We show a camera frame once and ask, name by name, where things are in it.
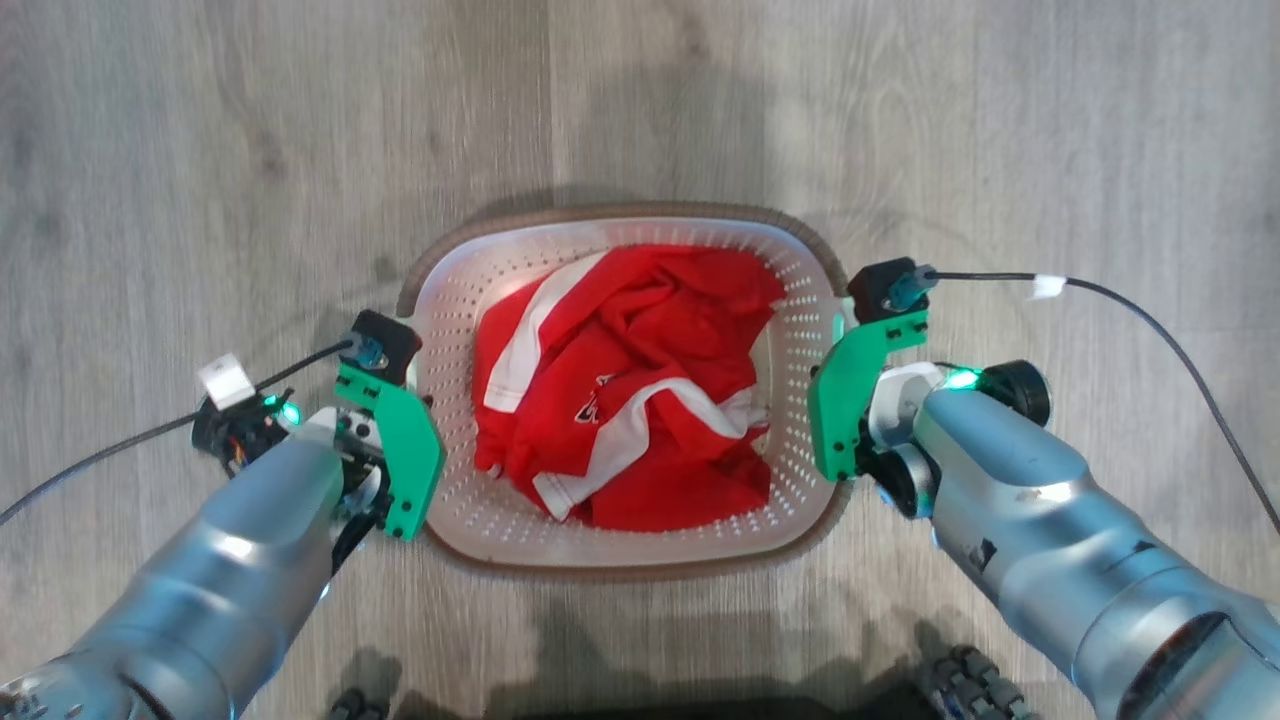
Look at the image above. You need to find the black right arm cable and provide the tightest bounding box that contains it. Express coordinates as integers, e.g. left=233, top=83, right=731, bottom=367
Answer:
left=925, top=269, right=1280, bottom=534

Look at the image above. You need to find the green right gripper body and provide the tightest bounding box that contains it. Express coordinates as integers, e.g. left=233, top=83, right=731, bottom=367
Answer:
left=807, top=309, right=930, bottom=483

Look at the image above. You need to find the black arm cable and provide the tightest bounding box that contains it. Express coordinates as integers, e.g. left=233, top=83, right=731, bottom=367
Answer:
left=925, top=269, right=1280, bottom=534
left=0, top=339, right=357, bottom=527

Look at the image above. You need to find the red garment with white stripes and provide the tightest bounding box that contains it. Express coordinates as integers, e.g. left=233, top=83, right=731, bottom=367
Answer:
left=472, top=245, right=789, bottom=533

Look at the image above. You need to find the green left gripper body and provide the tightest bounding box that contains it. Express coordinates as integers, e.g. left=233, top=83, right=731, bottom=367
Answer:
left=333, top=360, right=447, bottom=542

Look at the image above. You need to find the white tape tag large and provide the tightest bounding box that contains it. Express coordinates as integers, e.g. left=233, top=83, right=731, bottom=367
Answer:
left=197, top=352, right=257, bottom=411

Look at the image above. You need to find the white laundry basket brown rim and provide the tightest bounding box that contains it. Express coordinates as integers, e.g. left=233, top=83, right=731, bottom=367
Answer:
left=397, top=203, right=854, bottom=584

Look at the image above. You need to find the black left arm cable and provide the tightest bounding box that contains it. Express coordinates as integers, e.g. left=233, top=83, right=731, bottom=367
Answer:
left=0, top=339, right=357, bottom=527

